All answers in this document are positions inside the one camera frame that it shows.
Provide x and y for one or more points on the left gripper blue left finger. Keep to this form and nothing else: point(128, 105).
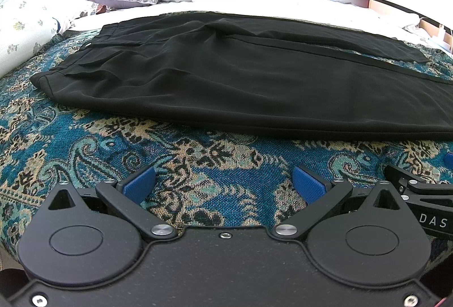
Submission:
point(123, 199)

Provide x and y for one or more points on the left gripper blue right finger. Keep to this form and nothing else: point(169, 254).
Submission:
point(323, 198)

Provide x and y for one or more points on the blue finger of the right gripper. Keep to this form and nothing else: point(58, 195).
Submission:
point(448, 160)

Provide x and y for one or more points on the black pants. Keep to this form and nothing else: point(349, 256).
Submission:
point(255, 74)

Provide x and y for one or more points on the blue paisley patterned bedspread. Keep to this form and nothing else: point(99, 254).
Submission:
point(204, 178)

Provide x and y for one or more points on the white bed sheet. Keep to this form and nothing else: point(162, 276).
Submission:
point(397, 24)

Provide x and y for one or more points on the white floral duvet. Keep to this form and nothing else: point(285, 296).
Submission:
point(27, 25)

